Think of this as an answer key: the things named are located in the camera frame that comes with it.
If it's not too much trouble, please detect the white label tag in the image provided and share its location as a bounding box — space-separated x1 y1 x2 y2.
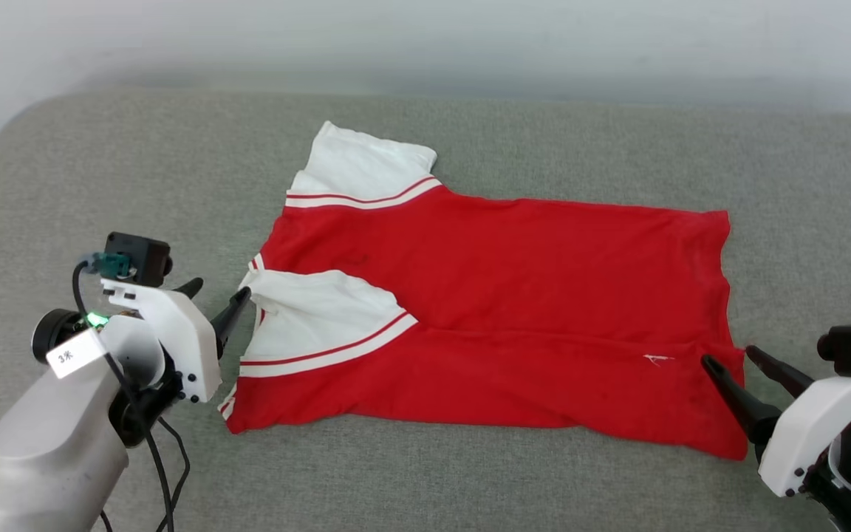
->
45 329 107 380

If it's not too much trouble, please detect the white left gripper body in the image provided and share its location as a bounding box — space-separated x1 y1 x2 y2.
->
100 279 223 403

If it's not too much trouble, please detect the red and white shirt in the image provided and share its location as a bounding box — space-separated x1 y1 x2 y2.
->
219 120 750 461

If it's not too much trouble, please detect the black cable with teal plug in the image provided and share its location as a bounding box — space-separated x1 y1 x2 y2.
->
72 251 191 532

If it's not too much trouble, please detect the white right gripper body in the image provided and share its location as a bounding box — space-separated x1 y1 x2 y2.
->
758 373 851 497

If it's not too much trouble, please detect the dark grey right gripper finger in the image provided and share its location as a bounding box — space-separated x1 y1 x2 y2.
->
745 346 815 398
701 355 781 445

